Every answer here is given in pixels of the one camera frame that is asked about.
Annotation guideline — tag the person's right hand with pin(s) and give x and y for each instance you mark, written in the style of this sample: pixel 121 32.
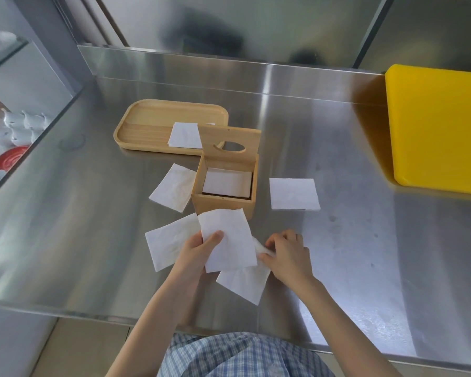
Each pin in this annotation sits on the person's right hand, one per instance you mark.
pixel 292 261

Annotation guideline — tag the person's left hand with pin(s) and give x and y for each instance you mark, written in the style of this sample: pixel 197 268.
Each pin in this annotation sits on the person's left hand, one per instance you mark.
pixel 192 255

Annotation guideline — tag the person's left thumb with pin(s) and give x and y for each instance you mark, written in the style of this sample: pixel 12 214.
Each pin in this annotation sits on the person's left thumb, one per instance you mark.
pixel 214 237

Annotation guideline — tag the person's right thumb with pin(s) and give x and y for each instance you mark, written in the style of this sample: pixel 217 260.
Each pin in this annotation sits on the person's right thumb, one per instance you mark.
pixel 266 260

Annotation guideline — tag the white paper napkin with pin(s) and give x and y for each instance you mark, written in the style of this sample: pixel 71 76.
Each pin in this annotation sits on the white paper napkin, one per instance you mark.
pixel 247 282
pixel 294 194
pixel 229 239
pixel 184 135
pixel 173 188
pixel 167 243

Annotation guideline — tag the person's left forearm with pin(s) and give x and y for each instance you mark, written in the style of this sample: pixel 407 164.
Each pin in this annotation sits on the person's left forearm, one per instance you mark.
pixel 157 325

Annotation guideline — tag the person's right forearm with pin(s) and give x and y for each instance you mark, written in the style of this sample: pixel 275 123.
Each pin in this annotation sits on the person's right forearm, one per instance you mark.
pixel 337 329

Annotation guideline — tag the wooden napkin box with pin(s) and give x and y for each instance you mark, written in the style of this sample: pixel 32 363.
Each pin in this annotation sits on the wooden napkin box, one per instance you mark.
pixel 223 204

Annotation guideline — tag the stack of white napkins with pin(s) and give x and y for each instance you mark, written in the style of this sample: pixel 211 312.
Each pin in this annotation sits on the stack of white napkins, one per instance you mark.
pixel 227 182

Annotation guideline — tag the wooden lid with oval hole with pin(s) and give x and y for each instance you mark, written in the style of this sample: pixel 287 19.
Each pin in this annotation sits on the wooden lid with oval hole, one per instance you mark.
pixel 216 137

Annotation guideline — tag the blue plaid shirt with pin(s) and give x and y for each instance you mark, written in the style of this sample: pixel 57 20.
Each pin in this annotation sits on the blue plaid shirt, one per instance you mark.
pixel 235 357

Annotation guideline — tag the wooden tray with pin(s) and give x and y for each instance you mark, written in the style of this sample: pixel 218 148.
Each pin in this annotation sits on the wooden tray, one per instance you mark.
pixel 149 125

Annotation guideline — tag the yellow cutting board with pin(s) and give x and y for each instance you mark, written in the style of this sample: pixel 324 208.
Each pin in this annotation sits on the yellow cutting board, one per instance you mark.
pixel 439 129

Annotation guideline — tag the red bowl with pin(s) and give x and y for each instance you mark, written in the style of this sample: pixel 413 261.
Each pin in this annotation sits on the red bowl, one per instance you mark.
pixel 8 157

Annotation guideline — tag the pile of white ceramic cups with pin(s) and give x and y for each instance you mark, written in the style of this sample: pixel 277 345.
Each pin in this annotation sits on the pile of white ceramic cups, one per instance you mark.
pixel 11 127

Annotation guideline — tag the glass shelf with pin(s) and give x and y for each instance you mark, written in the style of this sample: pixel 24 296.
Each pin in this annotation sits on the glass shelf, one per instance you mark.
pixel 2 54

